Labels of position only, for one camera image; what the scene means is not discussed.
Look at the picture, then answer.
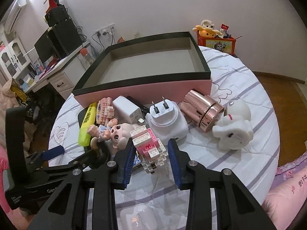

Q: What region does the orange toy storage box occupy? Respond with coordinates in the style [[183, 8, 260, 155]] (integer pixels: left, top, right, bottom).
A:
[[197, 32, 236, 55]]

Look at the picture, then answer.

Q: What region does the white plug adapter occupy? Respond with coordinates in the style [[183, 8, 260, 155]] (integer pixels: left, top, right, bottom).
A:
[[146, 97, 188, 145]]

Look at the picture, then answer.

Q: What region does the yellow highlighter pen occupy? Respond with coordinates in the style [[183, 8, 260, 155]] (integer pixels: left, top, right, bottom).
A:
[[78, 102, 97, 147]]

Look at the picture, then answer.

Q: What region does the white glass door cabinet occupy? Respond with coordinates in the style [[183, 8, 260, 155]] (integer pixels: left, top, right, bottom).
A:
[[1, 37, 31, 80]]

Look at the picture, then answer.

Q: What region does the clear bottle red cap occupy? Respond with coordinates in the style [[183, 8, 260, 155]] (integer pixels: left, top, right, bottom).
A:
[[80, 48, 94, 65]]

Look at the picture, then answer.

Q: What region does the pink box with black rim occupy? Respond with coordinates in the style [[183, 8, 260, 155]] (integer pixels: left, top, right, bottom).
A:
[[72, 32, 212, 108]]

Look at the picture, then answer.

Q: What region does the white wall power strip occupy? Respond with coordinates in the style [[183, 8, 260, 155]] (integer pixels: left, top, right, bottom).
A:
[[95, 23, 115, 35]]

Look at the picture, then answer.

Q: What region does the rose gold metal cylinder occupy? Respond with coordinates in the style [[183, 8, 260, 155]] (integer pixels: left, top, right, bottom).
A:
[[180, 89, 224, 132]]

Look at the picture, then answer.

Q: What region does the red cone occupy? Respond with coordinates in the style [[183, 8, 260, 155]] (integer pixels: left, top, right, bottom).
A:
[[46, 0, 58, 14]]

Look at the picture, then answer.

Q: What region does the black computer monitor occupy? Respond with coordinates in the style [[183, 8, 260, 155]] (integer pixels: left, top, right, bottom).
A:
[[34, 30, 56, 63]]

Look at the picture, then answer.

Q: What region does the black box on tower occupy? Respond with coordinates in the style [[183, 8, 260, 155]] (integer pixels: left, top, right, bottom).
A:
[[45, 5, 69, 27]]

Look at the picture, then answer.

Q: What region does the pink brick block toy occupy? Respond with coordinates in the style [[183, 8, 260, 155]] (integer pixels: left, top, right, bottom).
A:
[[96, 97, 115, 126]]

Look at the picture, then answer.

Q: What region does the white desk with drawers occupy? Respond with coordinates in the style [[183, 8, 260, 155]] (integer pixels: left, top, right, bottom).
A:
[[25, 40, 90, 100]]

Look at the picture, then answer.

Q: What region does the pink white block figure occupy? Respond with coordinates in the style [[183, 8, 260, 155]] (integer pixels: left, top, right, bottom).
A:
[[130, 126, 168, 174]]

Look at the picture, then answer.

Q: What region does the yellow plush toy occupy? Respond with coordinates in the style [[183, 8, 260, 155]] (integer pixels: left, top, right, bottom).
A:
[[192, 25, 223, 38]]

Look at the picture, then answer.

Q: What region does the pink jacket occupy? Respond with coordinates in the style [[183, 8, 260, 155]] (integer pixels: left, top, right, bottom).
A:
[[0, 78, 20, 149]]

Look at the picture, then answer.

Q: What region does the white air conditioner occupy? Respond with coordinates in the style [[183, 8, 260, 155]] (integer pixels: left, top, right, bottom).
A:
[[4, 0, 28, 34]]

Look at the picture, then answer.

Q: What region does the pink baby doll figurine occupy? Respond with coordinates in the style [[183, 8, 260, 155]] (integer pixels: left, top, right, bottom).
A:
[[87, 118, 135, 150]]

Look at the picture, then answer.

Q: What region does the blue gold lighter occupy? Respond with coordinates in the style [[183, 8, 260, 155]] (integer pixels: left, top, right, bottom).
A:
[[133, 153, 143, 170]]

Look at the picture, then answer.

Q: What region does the white square charger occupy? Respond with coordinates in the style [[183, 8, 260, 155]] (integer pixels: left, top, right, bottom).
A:
[[113, 96, 144, 124]]

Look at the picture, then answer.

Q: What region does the black computer tower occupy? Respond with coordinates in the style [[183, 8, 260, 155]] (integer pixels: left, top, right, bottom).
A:
[[48, 19, 83, 59]]

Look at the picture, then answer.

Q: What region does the white plush monkey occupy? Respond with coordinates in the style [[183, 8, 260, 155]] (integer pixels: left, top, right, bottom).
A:
[[201, 19, 215, 29]]

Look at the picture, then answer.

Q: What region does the white striped quilted tablecloth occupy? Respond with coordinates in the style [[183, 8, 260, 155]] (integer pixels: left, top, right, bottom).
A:
[[49, 44, 280, 229]]

